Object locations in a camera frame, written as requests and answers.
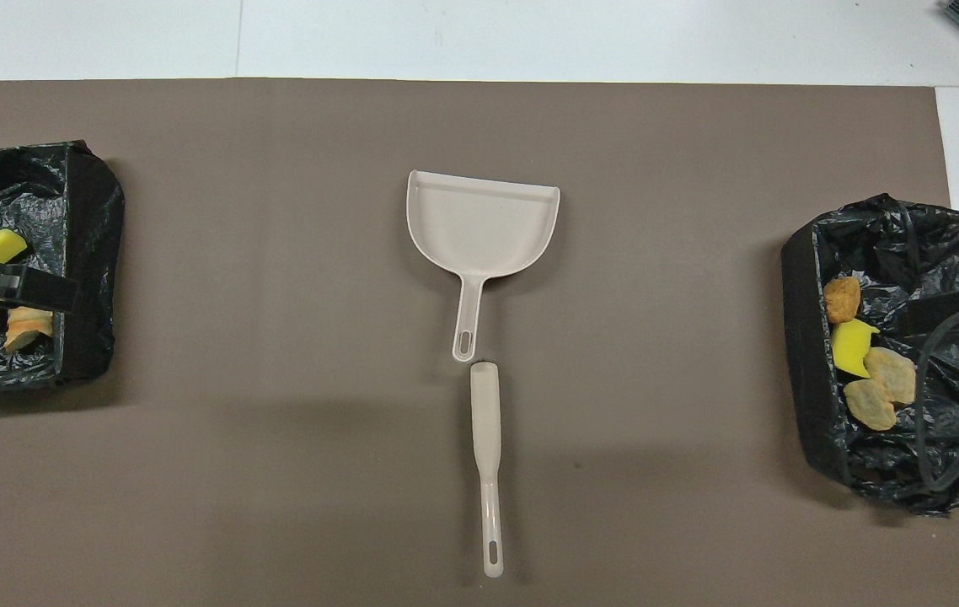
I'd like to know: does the pale bread piece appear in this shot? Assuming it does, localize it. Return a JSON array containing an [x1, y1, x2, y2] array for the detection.
[[843, 378, 898, 432], [4, 307, 56, 354]]

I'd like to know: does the striped orange croissant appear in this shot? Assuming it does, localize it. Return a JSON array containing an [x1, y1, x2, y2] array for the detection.
[[863, 346, 919, 406]]

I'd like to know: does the yellow sponge with green side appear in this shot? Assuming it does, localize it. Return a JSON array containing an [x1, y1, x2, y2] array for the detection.
[[831, 317, 881, 377]]

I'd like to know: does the brown bread roll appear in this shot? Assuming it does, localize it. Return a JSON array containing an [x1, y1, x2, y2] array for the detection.
[[822, 276, 863, 325]]

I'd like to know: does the beige plastic dustpan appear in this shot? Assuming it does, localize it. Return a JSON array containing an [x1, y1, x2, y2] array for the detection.
[[405, 169, 562, 364]]

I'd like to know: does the beige hand brush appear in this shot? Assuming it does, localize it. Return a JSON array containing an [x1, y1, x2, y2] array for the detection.
[[469, 362, 506, 580]]

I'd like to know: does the left black trash bag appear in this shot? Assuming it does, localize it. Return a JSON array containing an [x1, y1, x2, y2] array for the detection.
[[780, 193, 959, 518]]

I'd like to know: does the black trash bag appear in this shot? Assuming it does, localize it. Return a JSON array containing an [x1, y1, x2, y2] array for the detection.
[[780, 193, 959, 518], [0, 140, 126, 392]]

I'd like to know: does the right black trash bag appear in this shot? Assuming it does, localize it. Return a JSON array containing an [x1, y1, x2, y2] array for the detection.
[[0, 140, 126, 392]]

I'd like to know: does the brown table mat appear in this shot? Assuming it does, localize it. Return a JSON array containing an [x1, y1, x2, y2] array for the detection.
[[0, 78, 959, 607]]

